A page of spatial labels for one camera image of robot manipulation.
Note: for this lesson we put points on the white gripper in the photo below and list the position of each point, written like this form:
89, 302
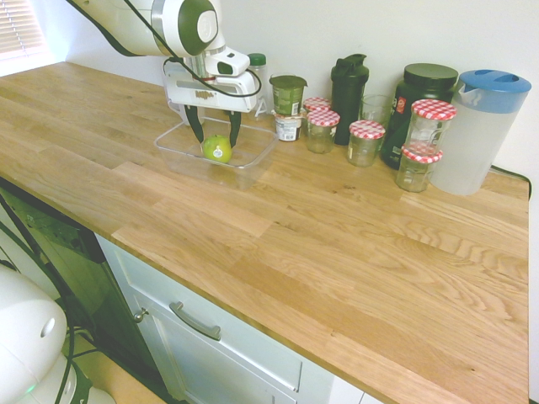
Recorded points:
227, 94

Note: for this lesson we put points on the green apple with sticker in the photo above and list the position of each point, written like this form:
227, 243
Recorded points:
217, 147

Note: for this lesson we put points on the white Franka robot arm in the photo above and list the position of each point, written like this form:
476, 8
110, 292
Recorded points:
135, 25

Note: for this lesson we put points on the clear plastic container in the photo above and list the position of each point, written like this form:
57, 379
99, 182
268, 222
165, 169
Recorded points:
252, 162

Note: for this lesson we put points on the white and brown yogurt pot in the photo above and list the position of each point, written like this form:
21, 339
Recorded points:
288, 128

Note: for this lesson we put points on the clear bottle with green cap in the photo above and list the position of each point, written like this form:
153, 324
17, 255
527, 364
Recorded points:
258, 60

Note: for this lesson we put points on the green plastic pot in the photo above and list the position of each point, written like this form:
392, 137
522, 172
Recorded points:
288, 94

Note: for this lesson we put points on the glass jar red checked lid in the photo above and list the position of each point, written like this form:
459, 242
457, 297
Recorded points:
316, 103
365, 145
322, 132

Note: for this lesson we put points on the black shaker bottle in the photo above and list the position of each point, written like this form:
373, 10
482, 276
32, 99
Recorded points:
348, 97

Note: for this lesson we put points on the clear drinking glass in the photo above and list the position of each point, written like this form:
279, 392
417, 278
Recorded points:
376, 107

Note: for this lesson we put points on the white drawer front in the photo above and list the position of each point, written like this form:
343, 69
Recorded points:
147, 278

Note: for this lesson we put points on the dark dishwasher front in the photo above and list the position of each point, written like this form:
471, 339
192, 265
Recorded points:
63, 248

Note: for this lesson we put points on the silver cabinet knob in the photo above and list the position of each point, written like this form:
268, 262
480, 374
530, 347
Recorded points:
140, 315

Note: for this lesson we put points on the short jar red checked lid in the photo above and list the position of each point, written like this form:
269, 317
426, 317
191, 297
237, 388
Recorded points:
414, 174

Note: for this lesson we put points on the black protein powder tub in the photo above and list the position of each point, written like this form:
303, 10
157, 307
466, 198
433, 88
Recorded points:
425, 84

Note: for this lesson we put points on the tall jar red checked lid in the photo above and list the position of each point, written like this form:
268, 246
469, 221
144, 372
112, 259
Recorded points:
429, 126

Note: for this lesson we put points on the white window blind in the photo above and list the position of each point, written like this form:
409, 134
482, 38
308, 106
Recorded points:
17, 29

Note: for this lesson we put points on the white cabinet door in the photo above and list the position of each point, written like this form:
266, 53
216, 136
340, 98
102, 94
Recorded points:
202, 372

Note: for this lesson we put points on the frosted pitcher with blue lid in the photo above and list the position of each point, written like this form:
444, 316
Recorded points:
476, 139

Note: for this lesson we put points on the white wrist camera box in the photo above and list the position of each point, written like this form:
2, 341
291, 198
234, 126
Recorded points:
236, 61

